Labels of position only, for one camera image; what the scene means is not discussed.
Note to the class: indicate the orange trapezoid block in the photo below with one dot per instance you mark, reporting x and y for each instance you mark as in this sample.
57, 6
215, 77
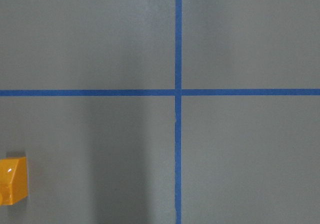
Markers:
13, 180

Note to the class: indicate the blue tape grid lines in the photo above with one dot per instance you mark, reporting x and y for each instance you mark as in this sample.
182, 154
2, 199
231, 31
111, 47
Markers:
178, 93

